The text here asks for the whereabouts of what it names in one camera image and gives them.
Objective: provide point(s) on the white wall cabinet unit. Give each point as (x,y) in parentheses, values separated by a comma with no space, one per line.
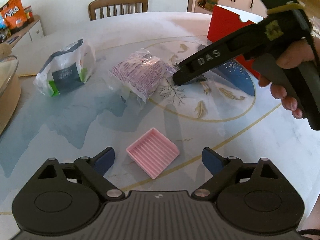
(254,10)

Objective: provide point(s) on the white sideboard cabinet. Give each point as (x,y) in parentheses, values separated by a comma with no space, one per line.
(32,33)

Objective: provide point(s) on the glass lidded food bowl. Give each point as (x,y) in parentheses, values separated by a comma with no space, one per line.
(10,85)

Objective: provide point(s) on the wooden chair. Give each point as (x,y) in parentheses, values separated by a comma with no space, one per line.
(108,8)

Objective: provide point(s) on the purple printed snack bag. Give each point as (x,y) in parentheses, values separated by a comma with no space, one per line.
(141,73)

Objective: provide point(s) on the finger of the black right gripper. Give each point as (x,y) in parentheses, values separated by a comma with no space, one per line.
(188,67)

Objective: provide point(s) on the red storage box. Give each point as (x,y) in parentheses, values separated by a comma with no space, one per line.
(227,20)

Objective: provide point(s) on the pink ribbed soap tray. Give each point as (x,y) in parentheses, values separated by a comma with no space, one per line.
(153,152)

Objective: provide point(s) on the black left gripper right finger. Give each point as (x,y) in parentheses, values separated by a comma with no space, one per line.
(223,172)

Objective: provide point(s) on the orange snack bag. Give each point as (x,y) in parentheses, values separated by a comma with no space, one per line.
(13,15)

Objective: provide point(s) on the gold chopsticks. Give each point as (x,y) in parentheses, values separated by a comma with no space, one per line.
(26,75)

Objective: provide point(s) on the dark contents clear packet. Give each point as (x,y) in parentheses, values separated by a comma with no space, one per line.
(198,79)

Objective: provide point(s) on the person's right hand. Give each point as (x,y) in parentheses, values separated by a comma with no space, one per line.
(295,54)

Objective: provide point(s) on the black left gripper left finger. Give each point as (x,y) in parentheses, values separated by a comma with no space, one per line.
(91,174)

